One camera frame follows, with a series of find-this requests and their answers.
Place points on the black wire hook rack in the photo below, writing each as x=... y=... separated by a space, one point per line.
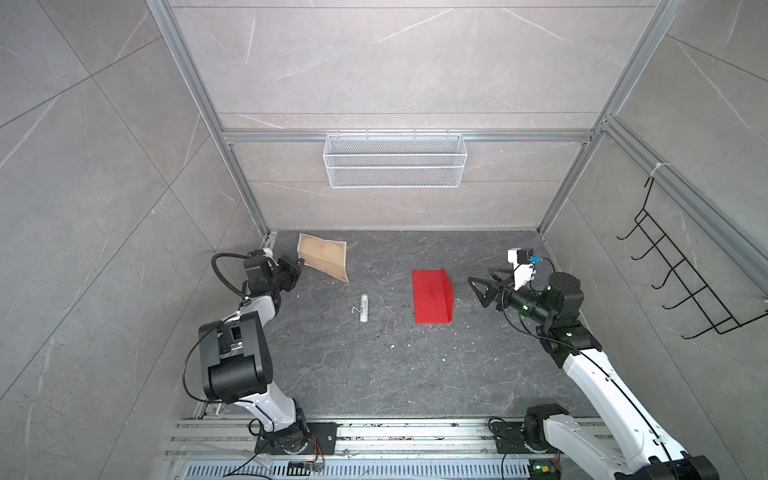
x=680 y=267

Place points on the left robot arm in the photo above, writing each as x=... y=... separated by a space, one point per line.
x=236 y=364

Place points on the red envelope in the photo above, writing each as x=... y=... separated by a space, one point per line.
x=433 y=297

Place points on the white glue stick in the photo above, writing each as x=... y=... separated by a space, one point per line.
x=364 y=308

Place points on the beige letter paper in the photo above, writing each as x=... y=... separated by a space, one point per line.
x=327 y=256

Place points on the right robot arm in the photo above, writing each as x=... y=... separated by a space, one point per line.
x=645 y=450

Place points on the grey slotted cable duct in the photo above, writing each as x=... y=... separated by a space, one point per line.
x=483 y=468

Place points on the white wire mesh basket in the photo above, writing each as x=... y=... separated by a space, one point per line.
x=357 y=161

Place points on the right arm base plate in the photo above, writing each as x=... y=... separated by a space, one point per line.
x=508 y=437

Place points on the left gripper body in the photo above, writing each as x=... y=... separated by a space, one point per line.
x=285 y=275

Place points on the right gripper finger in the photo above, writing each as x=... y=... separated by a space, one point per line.
x=483 y=277
x=486 y=291

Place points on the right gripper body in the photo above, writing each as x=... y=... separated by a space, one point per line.
x=508 y=290

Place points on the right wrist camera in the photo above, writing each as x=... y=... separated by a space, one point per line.
x=524 y=263

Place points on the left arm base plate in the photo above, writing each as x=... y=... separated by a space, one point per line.
x=310 y=439

